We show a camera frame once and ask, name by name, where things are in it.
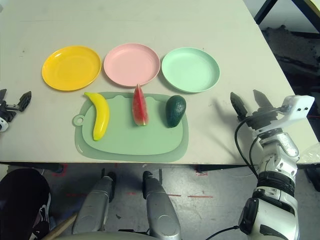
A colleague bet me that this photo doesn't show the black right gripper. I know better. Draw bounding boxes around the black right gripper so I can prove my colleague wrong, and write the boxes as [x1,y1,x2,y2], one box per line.
[230,89,285,131]

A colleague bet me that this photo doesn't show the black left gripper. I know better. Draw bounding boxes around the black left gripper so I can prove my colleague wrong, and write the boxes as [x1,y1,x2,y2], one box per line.
[0,88,33,124]

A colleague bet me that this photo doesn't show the dark green toy avocado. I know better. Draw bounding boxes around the dark green toy avocado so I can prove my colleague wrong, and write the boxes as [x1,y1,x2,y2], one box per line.
[165,94,187,129]

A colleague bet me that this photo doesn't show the yellow toy banana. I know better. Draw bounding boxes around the yellow toy banana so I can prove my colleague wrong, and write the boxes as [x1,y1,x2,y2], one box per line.
[83,91,111,141]

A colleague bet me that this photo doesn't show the toy watermelon slice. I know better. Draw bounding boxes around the toy watermelon slice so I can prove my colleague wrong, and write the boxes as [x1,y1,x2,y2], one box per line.
[131,83,151,128]

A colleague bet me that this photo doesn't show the dark foam floor mat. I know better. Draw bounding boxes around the dark foam floor mat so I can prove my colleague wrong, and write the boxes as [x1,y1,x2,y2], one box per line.
[261,24,320,118]

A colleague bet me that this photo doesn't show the yellow plastic plate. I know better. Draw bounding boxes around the yellow plastic plate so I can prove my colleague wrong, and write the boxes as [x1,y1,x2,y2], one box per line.
[41,45,102,91]

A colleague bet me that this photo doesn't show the mint green plastic plate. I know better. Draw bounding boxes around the mint green plastic plate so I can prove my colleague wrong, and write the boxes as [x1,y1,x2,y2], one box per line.
[161,47,221,94]

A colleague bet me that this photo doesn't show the clear plastic bag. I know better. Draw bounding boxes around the clear plastic bag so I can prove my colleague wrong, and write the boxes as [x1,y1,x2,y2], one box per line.
[298,143,320,166]

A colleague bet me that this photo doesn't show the black table leg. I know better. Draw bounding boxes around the black table leg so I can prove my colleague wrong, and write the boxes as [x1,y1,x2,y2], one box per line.
[297,163,320,188]
[41,163,64,175]

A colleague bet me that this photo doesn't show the bystander leg in black trousers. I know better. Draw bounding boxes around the bystander leg in black trousers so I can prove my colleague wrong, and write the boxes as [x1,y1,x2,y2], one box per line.
[0,167,52,240]

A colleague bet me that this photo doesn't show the pink plastic plate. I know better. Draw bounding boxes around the pink plastic plate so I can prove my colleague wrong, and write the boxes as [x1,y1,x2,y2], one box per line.
[103,43,161,88]

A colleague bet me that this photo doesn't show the green cutting board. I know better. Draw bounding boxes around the green cutting board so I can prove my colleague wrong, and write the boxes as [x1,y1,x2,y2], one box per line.
[72,91,190,163]

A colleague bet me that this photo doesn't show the black and white sneaker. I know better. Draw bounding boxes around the black and white sneaker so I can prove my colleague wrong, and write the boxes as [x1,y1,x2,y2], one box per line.
[31,192,55,240]

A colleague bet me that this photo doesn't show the silver left robot leg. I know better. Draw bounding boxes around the silver left robot leg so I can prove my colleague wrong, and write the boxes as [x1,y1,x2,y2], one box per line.
[71,168,117,235]

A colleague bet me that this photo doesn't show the silver robot leg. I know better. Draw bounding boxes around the silver robot leg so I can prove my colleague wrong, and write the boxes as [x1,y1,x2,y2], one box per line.
[142,170,181,238]
[71,168,117,235]

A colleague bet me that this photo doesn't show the wooden stick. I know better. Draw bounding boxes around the wooden stick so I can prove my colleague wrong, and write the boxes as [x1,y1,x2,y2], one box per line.
[44,213,78,240]

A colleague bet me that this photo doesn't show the silver right robot leg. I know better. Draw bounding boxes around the silver right robot leg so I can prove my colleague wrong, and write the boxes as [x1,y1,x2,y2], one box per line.
[142,170,181,238]

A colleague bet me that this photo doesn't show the grey robot torso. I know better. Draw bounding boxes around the grey robot torso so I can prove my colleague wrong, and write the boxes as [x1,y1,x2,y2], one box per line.
[53,231,161,240]

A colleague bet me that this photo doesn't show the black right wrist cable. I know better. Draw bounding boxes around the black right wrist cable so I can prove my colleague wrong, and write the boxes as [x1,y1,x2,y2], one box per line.
[234,117,261,180]

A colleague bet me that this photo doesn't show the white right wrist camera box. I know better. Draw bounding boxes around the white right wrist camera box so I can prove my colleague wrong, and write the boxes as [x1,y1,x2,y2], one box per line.
[274,95,315,131]

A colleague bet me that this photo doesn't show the black metal frame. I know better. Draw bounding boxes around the black metal frame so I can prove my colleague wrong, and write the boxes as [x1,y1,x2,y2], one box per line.
[253,0,320,34]

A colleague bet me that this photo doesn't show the thin black loose cable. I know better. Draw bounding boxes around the thin black loose cable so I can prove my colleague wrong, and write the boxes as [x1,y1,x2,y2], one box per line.
[206,224,242,240]

